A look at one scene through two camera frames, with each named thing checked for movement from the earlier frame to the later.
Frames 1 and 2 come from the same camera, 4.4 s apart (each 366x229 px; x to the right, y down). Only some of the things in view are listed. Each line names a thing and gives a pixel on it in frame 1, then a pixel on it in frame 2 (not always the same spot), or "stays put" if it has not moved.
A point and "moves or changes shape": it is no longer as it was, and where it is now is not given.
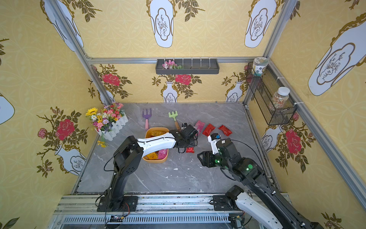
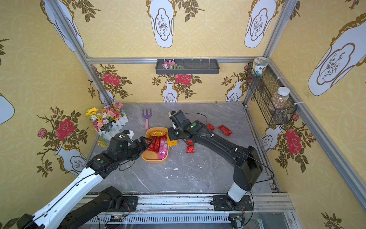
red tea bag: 189,150 stays put
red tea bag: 208,130 stays put
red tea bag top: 226,131 stays put
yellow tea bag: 157,133 stays put
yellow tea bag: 152,156 moves or changes shape
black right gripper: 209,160 to 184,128
